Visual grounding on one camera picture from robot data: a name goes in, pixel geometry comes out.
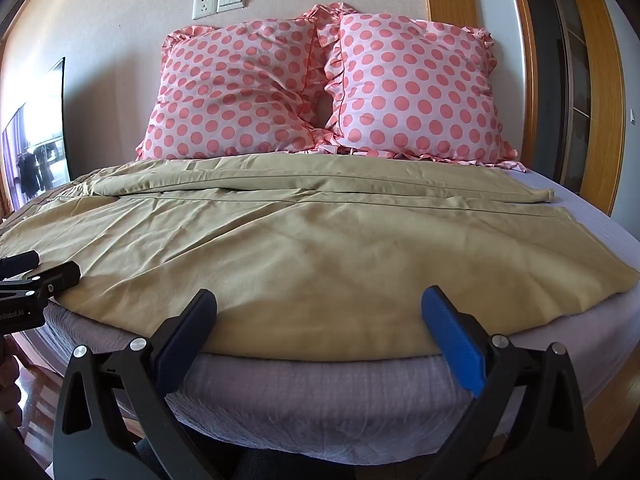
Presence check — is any pink polka dot pillow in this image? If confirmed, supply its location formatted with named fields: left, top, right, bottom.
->
left=136, top=4, right=347, bottom=161
left=320, top=10, right=519, bottom=167

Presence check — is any bed with lavender sheet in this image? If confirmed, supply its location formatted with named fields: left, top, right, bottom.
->
left=0, top=160, right=640, bottom=467

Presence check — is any person's left hand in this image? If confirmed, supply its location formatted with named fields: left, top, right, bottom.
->
left=0, top=352, right=22, bottom=413

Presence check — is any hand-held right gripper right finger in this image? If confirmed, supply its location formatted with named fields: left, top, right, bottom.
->
left=421, top=285, right=598, bottom=480

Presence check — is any wooden door frame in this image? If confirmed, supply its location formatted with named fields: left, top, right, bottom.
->
left=421, top=0, right=632, bottom=218

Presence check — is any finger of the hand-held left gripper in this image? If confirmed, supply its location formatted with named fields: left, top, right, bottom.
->
left=0, top=261, right=82, bottom=307
left=0, top=250, right=41, bottom=281

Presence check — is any olive yellow bed sheet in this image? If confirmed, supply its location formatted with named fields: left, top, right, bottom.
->
left=0, top=154, right=640, bottom=364

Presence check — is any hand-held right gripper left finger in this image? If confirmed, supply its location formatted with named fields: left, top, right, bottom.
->
left=52, top=288, right=218, bottom=480

